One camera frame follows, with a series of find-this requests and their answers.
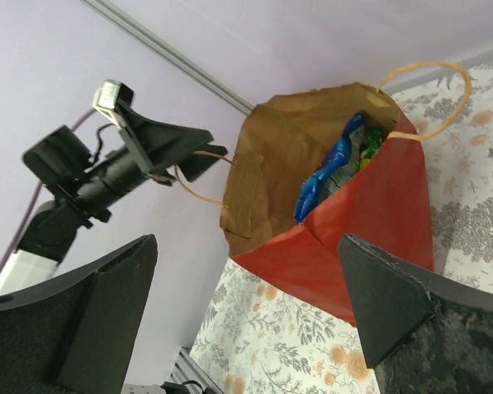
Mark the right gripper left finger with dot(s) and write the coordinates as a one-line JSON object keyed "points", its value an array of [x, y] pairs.
{"points": [[76, 332]]}

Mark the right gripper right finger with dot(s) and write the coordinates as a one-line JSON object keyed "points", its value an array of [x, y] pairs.
{"points": [[420, 332]]}

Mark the blue Doritos chip bag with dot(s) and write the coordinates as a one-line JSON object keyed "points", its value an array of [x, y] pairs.
{"points": [[337, 157]]}

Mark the red paper bag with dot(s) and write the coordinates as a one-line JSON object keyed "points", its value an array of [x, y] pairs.
{"points": [[281, 143]]}

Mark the teal snack packet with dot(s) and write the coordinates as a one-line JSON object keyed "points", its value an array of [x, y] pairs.
{"points": [[373, 141]]}

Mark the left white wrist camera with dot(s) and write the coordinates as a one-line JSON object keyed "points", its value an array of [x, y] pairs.
{"points": [[106, 98]]}

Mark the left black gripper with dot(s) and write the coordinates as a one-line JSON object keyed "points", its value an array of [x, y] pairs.
{"points": [[153, 146]]}

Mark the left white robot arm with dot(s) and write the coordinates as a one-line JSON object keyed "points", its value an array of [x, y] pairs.
{"points": [[62, 163]]}

